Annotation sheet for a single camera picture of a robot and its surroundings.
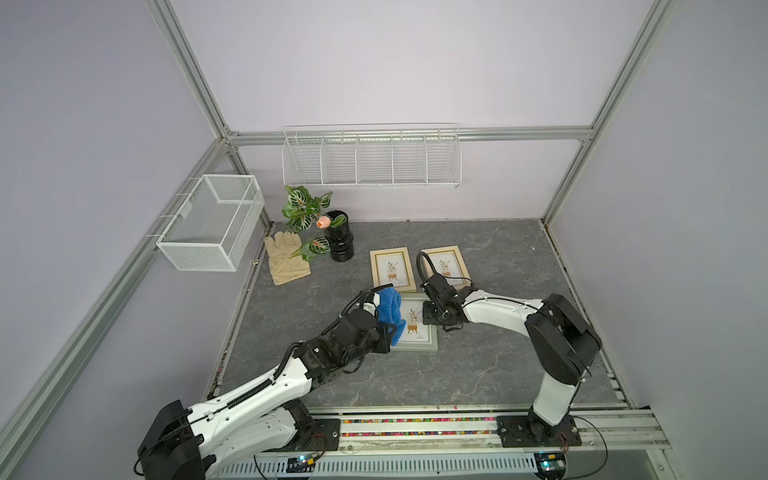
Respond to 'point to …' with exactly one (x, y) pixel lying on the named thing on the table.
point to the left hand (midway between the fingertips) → (394, 330)
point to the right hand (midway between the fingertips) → (428, 313)
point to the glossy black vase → (340, 237)
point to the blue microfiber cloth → (389, 310)
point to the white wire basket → (211, 229)
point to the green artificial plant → (303, 211)
